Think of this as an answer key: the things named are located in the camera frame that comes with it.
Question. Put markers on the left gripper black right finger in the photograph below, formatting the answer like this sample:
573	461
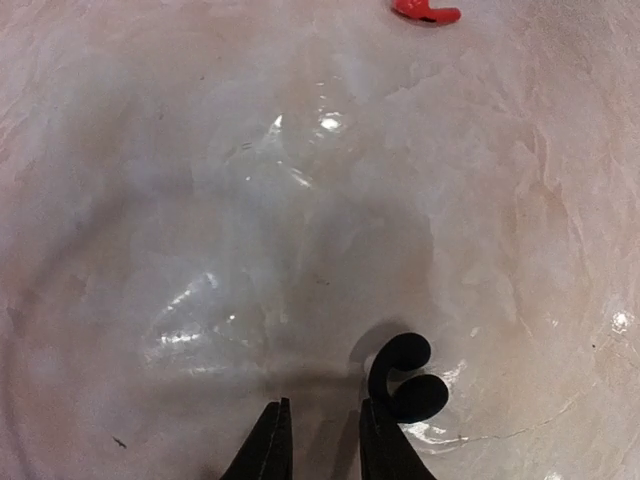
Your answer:
385	452

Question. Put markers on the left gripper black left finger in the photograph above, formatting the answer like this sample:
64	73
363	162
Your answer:
267	452

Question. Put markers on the red earbud right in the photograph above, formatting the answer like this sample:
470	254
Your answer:
421	10

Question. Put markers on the black round earbud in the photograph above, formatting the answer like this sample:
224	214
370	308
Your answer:
416	399

